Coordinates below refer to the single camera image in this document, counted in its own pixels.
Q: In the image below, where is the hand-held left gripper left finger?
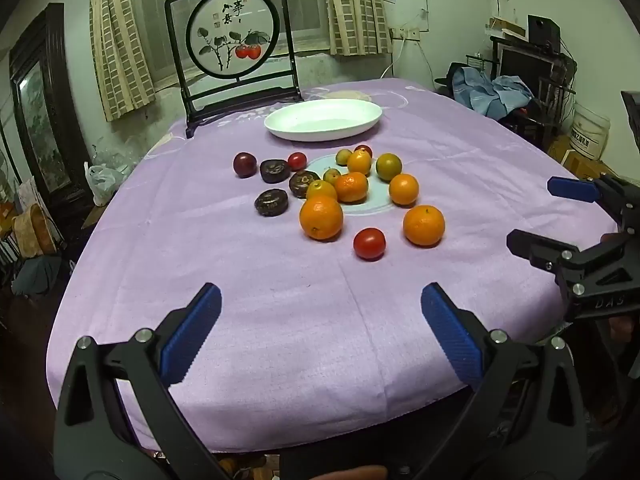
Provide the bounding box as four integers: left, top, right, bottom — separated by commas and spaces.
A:
52, 282, 223, 480

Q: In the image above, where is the black monitor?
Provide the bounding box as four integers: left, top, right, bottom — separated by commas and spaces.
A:
500, 42, 556, 91

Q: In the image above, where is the green orange tangerine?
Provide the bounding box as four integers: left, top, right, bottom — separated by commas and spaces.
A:
375, 153, 403, 182

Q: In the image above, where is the purple tablecloth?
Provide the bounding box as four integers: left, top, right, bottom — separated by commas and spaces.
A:
46, 77, 626, 456

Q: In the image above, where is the dark wooden framed picture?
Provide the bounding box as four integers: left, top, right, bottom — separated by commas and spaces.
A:
9, 2, 95, 207

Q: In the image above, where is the blue cloth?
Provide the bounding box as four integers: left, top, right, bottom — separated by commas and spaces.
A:
452, 66, 535, 121

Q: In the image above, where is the small orange tangerine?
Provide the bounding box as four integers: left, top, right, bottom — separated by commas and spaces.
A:
347, 150, 372, 176
306, 180, 338, 201
333, 172, 370, 204
388, 173, 420, 206

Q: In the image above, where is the white oval plate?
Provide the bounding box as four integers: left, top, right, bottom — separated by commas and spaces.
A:
264, 99, 383, 142

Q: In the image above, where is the large orange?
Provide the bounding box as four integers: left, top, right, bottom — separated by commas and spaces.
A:
403, 205, 446, 247
299, 196, 345, 241

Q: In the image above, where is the checked beige curtain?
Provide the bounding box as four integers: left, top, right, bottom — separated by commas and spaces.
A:
89, 0, 157, 122
324, 0, 392, 57

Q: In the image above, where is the dark wrinkled passion fruit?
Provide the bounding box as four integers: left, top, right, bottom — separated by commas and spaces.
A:
254, 189, 289, 217
288, 170, 321, 197
259, 159, 290, 184

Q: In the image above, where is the black speaker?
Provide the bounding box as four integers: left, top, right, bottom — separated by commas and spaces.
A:
527, 15, 562, 45

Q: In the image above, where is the white bucket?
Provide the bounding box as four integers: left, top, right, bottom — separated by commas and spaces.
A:
570, 102, 612, 161

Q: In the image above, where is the white plastic bag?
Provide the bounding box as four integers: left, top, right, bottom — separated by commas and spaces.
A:
84, 162, 126, 207

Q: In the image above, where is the wicker basket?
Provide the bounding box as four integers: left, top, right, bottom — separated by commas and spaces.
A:
12, 204, 58, 257

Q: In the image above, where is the cardboard box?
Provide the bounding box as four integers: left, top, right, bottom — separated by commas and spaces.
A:
547, 135, 581, 171

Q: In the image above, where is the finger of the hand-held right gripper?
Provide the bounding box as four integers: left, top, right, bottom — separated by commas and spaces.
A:
506, 229, 640, 306
547, 173, 640, 233

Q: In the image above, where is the black framed painted table screen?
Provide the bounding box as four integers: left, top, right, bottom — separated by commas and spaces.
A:
165, 0, 304, 139

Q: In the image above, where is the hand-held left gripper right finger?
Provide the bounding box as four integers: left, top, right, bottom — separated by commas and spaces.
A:
420, 282, 588, 480

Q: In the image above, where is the black hat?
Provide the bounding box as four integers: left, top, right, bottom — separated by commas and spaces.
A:
434, 62, 468, 96

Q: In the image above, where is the dark red plum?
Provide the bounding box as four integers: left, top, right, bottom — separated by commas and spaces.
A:
233, 152, 258, 178

